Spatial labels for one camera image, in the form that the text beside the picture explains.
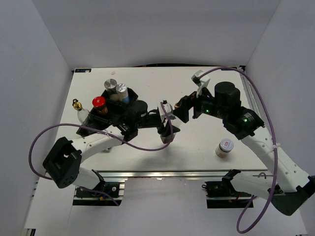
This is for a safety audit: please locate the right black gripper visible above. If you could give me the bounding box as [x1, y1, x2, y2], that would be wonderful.
[171, 84, 227, 124]

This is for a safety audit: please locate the blue label silver lid jar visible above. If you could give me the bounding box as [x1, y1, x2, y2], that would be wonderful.
[116, 84, 129, 104]

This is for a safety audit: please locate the white lid brown jar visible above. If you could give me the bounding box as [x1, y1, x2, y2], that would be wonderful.
[215, 139, 234, 158]

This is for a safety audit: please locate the glass jar white powder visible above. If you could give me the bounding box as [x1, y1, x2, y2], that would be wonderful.
[104, 79, 119, 101]

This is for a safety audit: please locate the red lid sauce jar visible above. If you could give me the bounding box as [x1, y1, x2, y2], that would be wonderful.
[92, 96, 108, 116]

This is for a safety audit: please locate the clear oil bottle gold spout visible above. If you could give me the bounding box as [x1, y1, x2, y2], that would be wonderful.
[72, 99, 90, 125]

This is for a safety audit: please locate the dark sauce bottle gold spout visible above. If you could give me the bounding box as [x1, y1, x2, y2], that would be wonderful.
[160, 133, 176, 144]

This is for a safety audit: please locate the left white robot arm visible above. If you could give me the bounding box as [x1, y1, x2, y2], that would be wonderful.
[43, 100, 180, 196]

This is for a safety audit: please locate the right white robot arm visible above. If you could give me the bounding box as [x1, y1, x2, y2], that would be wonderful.
[174, 82, 315, 216]

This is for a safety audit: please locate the black condiment tray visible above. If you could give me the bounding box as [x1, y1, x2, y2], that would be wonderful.
[85, 88, 138, 130]

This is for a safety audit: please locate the blue logo sticker left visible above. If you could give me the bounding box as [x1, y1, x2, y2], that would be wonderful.
[73, 68, 92, 73]

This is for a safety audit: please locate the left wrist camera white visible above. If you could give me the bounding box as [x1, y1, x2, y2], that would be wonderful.
[157, 100, 176, 123]

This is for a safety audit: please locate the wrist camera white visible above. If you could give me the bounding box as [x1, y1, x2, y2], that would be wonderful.
[191, 70, 211, 98]
[157, 100, 176, 123]

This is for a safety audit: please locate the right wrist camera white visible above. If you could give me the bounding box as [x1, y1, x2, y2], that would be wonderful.
[191, 70, 211, 98]

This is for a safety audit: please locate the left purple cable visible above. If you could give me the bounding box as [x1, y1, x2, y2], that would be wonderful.
[29, 102, 174, 180]

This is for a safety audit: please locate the purple cable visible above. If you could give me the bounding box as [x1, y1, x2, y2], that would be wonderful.
[199, 66, 280, 234]
[29, 102, 174, 180]

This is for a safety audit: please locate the aluminium table rail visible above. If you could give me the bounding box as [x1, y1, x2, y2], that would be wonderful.
[93, 170, 268, 179]

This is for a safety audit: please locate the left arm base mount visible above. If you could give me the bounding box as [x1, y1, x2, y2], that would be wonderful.
[72, 170, 122, 207]

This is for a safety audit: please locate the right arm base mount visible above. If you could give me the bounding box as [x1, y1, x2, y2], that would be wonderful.
[202, 169, 252, 209]

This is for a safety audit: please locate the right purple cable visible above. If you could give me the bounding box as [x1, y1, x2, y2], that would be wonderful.
[199, 66, 280, 234]

